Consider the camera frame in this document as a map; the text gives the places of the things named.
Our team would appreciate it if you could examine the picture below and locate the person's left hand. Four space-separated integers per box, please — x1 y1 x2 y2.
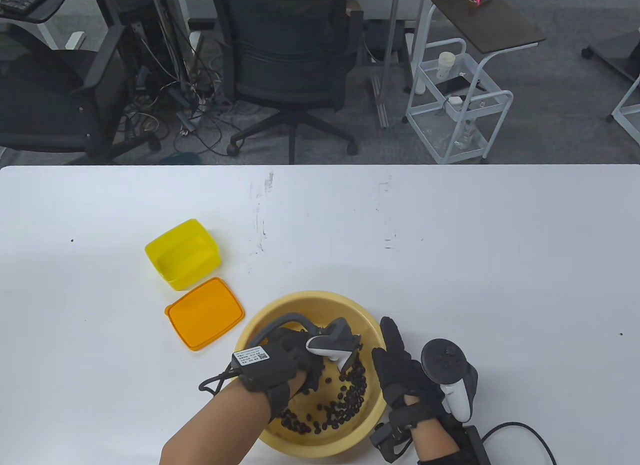
257 326 328 398

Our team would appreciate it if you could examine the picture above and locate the person's right hand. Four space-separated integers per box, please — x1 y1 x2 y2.
371 316 446 428

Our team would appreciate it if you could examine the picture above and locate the pile of dark coffee beans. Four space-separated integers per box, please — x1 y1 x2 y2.
280 352 368 434

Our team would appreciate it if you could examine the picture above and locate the orange container lid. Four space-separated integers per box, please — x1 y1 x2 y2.
164 277 246 352

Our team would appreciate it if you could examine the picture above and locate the yellow plastic basin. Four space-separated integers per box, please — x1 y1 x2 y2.
234 290 388 458

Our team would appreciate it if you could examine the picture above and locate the yellow plastic container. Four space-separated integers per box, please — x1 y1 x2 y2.
144 218 222 292

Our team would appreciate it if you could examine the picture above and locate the person's right forearm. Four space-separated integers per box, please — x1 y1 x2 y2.
404 394 461 465

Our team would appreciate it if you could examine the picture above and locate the person's left forearm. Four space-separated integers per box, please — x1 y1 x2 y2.
160 372 306 465

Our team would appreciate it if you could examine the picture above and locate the grey right hand controller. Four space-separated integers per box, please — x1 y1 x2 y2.
421 338 479 422

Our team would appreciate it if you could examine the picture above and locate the grey hand controller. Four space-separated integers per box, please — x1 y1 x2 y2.
421 338 479 422
235 312 363 375

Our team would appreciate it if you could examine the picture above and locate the grey left hand controller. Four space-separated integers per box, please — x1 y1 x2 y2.
235 312 363 375

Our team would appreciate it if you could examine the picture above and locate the teal floor object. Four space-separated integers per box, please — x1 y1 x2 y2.
159 152 203 166

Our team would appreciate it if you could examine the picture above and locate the black mesh office chair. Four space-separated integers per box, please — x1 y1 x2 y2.
210 0 363 165

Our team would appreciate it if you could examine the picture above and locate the black phone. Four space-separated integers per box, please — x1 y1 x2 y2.
434 75 486 95

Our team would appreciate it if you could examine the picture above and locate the white paper cup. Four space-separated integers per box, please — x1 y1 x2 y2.
437 51 457 81

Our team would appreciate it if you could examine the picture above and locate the black floor box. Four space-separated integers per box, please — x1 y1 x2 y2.
367 21 407 63

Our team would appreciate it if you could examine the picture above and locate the black computer tower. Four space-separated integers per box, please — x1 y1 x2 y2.
107 15 176 86

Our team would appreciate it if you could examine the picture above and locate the aluminium profile stand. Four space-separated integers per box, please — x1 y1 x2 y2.
370 0 408 130

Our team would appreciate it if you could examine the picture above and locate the black armrest office chair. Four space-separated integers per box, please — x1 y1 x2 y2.
0 22 162 166

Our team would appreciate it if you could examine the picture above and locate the dark top side table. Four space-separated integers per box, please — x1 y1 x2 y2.
411 0 547 95
581 29 640 147

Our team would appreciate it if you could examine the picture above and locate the grey desk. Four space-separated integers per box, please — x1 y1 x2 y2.
0 0 81 51

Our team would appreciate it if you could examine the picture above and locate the black left wrist camera unit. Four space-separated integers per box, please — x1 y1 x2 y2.
199 345 301 423

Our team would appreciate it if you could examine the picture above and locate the black wrist camera unit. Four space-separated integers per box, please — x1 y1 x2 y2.
370 410 493 465
199 345 301 423

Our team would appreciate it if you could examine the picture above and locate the black right wrist camera unit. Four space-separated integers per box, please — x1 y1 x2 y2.
370 410 493 465

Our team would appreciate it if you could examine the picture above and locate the black cable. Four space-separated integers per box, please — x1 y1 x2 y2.
480 421 557 465

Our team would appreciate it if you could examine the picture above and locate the tangle of floor cables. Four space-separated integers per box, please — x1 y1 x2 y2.
120 15 241 156

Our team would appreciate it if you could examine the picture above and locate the white wire utility cart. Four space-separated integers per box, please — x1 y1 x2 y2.
404 37 514 165

